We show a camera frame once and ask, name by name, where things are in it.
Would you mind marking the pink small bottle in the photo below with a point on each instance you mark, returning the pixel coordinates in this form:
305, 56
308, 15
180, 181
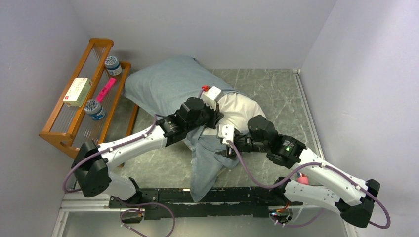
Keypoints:
303, 180

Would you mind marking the pink marker pen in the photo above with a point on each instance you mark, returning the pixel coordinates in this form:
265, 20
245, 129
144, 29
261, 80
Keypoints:
105, 89

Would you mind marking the wooden slatted rack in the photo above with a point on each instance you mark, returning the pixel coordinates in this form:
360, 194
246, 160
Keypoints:
67, 128

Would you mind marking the blue white round jar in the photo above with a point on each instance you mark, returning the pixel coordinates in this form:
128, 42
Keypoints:
113, 66

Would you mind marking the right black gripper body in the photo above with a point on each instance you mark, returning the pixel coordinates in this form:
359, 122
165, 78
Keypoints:
244, 142

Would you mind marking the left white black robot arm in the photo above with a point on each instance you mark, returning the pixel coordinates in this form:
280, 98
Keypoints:
94, 163

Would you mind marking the blue grey pillow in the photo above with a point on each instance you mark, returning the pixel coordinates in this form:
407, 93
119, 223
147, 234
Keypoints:
161, 89

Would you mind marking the white cardboard box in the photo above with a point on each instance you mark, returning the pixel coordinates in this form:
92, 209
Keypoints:
77, 92

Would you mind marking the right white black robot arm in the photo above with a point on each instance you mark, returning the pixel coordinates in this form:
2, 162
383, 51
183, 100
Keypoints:
312, 180

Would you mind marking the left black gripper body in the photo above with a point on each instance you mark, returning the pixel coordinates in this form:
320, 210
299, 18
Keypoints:
207, 117

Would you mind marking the black base crossbar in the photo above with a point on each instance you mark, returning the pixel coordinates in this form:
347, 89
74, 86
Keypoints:
231, 201

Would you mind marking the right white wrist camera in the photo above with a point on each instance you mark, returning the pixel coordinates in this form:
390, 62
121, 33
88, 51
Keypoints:
225, 132

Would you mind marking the white pillow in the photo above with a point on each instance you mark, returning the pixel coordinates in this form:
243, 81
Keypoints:
237, 110

